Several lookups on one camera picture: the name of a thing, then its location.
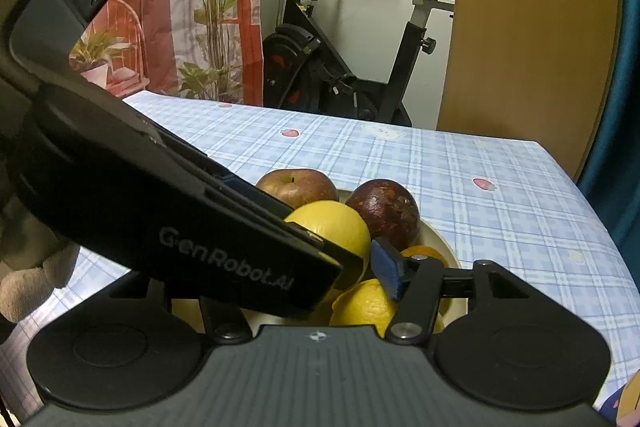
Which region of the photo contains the black exercise bike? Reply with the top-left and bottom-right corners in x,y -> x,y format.
260,0 -> 458,128

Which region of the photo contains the orange tangerine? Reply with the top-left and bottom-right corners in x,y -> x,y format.
400,245 -> 451,268

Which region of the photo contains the large round yellow citrus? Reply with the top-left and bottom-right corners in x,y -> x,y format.
282,200 -> 373,293

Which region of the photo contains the yellow lemon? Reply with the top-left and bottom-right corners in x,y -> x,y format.
327,278 -> 401,339

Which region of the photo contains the red apple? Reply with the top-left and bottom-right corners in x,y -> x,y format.
256,168 -> 340,210

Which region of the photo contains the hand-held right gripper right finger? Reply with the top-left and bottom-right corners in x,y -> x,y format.
370,237 -> 543,345

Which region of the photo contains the teal curtain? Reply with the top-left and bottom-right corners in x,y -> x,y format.
575,0 -> 640,258

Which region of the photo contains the wooden board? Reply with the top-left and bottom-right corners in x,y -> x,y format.
436,0 -> 623,182

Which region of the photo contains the person's left hand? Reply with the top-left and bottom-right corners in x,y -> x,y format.
0,199 -> 82,324

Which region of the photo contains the dark purple passion fruit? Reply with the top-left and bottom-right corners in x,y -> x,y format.
345,178 -> 422,250

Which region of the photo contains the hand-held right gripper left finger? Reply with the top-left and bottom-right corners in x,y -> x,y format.
102,272 -> 253,347

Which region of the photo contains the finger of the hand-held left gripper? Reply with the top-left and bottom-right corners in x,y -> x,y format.
142,119 -> 366,278

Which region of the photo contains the cream plate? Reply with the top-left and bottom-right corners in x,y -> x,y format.
170,188 -> 471,340

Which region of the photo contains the blue plaid tablecloth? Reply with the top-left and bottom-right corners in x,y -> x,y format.
0,89 -> 640,423

